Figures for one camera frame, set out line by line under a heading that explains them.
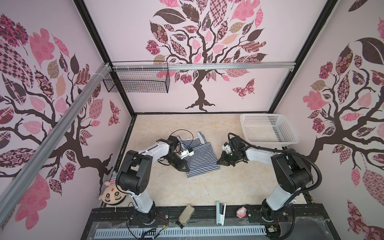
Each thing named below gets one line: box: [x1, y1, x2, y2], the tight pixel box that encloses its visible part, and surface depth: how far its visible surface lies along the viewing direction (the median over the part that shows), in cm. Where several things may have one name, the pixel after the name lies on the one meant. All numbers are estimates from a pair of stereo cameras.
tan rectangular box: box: [175, 203, 196, 229], surface depth 73 cm
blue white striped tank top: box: [176, 131, 220, 178], surface depth 94 cm
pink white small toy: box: [236, 206, 247, 218], surface depth 72 cm
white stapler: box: [216, 201, 227, 226], surface depth 74 cm
